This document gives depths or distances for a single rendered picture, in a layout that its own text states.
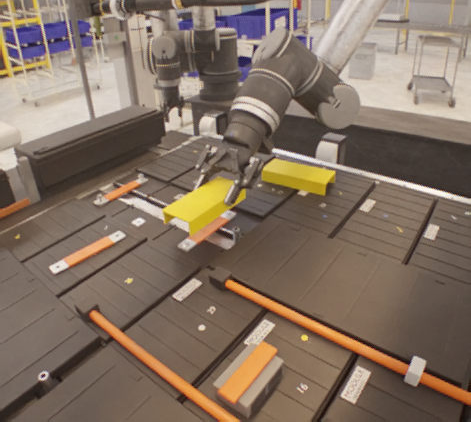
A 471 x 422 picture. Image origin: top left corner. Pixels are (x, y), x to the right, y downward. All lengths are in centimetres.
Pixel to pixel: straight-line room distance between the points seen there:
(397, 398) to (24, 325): 52
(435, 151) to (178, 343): 133
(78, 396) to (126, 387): 6
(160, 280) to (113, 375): 19
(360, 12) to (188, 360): 87
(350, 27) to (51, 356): 94
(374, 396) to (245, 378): 16
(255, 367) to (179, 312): 17
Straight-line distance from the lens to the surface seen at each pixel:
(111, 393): 51
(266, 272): 62
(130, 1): 118
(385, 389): 51
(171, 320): 57
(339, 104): 86
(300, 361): 51
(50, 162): 100
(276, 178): 87
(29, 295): 68
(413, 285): 63
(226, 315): 56
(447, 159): 164
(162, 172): 98
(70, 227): 83
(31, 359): 58
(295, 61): 79
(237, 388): 45
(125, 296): 62
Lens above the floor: 142
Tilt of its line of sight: 28 degrees down
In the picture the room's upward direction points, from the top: 3 degrees counter-clockwise
